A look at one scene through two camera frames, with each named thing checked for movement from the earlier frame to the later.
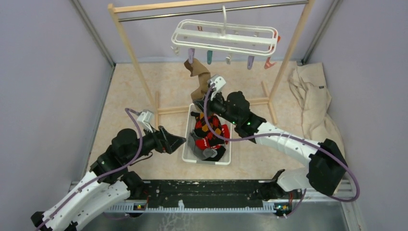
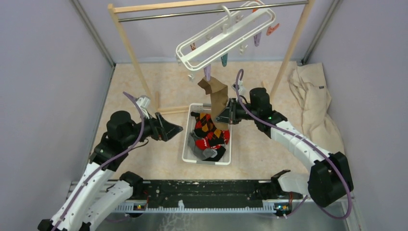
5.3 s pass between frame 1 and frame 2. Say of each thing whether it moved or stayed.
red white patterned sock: stayed
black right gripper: moved
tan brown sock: moved
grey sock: stayed
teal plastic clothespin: moved
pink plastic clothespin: moved
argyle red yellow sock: stayed
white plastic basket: stayed
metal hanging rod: stayed
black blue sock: stayed
